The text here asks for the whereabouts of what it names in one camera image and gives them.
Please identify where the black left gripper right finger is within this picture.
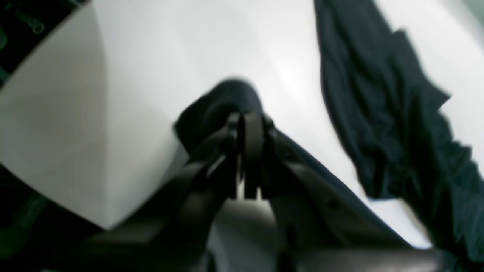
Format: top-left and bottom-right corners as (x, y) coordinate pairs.
(244, 113), (446, 272)

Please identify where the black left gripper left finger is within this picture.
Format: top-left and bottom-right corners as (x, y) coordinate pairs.
(76, 113), (241, 272)

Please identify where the black t-shirt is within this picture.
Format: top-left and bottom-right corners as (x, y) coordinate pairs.
(173, 0), (484, 265)

